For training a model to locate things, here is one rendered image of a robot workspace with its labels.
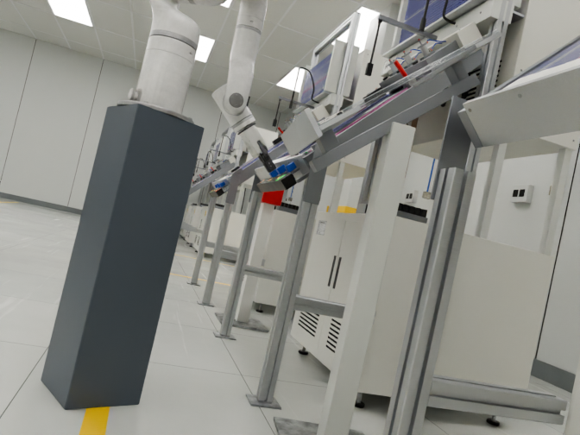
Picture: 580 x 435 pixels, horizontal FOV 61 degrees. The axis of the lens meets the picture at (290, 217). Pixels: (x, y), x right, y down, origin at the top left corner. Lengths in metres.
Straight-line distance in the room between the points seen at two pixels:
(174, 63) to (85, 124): 9.12
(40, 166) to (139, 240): 9.22
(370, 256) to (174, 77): 0.64
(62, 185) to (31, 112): 1.43
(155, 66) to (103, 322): 0.61
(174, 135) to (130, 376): 0.59
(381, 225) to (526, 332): 0.86
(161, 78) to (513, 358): 1.43
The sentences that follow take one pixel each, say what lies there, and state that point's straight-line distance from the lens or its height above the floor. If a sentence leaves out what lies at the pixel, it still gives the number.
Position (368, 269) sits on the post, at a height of 0.45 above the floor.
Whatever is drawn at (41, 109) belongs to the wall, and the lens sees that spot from 10.53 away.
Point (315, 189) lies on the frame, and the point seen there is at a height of 0.63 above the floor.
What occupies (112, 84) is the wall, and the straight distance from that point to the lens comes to 10.48.
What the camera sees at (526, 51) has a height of 1.27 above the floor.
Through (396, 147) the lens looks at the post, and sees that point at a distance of 1.25.
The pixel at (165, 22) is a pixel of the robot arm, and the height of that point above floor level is 0.92.
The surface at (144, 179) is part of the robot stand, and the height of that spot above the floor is 0.54.
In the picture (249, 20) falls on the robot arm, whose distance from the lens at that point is 1.81.
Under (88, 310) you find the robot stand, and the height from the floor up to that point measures 0.22.
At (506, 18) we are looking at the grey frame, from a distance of 1.86.
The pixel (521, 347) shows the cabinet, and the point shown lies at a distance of 1.93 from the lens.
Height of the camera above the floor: 0.48
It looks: 2 degrees up
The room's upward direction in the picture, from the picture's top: 13 degrees clockwise
